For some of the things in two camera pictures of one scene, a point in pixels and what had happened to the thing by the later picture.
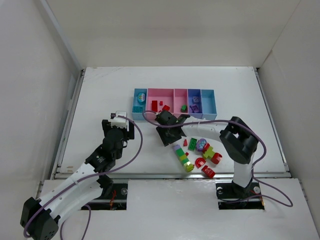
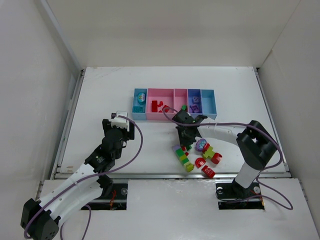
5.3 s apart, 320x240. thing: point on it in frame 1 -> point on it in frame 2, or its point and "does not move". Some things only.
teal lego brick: [137, 109] does not move
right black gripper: [170, 136] -> [186, 133]
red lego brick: [154, 105] does not move
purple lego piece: [194, 108] does not move
